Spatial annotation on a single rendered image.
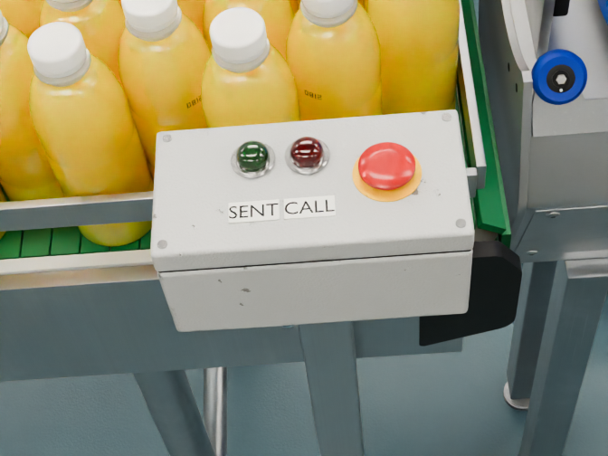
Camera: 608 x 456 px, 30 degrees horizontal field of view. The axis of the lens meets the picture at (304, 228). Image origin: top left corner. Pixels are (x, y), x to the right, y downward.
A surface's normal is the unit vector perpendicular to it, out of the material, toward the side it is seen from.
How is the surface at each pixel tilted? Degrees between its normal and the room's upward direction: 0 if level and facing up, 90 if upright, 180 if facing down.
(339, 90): 90
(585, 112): 52
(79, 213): 90
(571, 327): 90
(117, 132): 90
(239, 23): 0
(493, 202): 30
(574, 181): 71
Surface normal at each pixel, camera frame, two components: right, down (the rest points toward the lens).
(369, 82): 0.70, 0.56
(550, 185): 0.00, 0.59
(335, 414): 0.04, 0.83
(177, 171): -0.07, -0.56
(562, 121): -0.02, 0.31
